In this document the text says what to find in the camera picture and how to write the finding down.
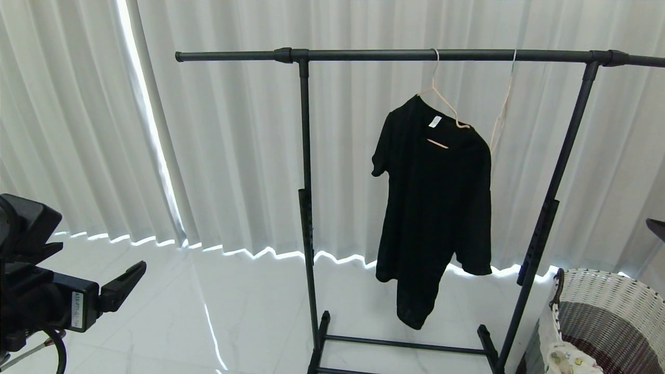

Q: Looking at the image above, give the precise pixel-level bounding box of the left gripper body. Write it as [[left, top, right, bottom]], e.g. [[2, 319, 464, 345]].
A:
[[0, 262, 100, 354]]

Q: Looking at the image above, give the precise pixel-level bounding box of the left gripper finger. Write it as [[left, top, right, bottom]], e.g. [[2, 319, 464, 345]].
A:
[[100, 261, 147, 313]]

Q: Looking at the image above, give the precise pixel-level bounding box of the cream printed garment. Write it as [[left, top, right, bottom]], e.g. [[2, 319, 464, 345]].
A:
[[539, 306, 604, 374]]

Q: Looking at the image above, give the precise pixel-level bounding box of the pink clothes hanger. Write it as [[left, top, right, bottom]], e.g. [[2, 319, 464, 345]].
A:
[[417, 48, 471, 150], [488, 49, 518, 155]]

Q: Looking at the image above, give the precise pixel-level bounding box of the black T-shirt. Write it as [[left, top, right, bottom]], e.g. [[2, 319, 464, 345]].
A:
[[371, 95, 493, 331]]

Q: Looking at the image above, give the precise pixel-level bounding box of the white laundry basket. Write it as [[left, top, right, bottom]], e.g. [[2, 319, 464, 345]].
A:
[[551, 268, 665, 374]]

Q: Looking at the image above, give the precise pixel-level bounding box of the black clothes rack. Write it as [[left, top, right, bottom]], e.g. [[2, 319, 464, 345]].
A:
[[175, 48, 665, 374]]

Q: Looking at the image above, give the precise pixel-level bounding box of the white curtain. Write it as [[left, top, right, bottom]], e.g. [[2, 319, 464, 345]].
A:
[[0, 0, 665, 278]]

